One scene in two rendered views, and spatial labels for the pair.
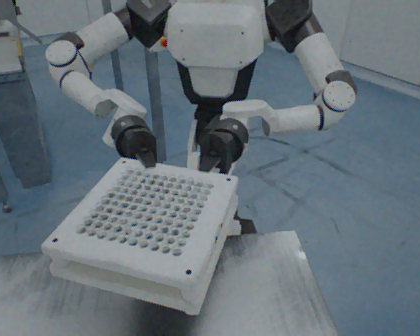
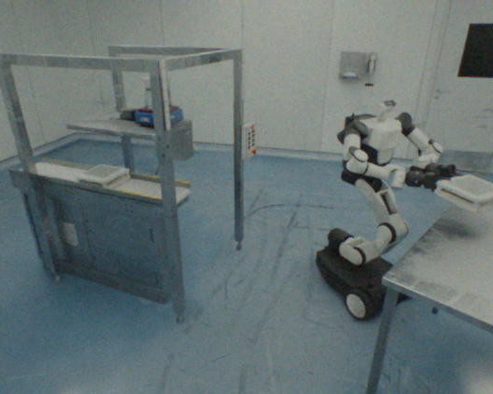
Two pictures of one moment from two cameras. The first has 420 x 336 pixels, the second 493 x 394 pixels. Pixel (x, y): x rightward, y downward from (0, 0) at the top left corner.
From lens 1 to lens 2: 219 cm
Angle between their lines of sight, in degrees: 36
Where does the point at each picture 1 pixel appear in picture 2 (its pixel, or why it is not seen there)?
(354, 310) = not seen: hidden behind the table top
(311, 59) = (420, 137)
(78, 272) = (483, 206)
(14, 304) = (454, 238)
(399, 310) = not seen: hidden behind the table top
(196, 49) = (385, 143)
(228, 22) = (396, 128)
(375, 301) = not seen: hidden behind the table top
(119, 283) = not seen: outside the picture
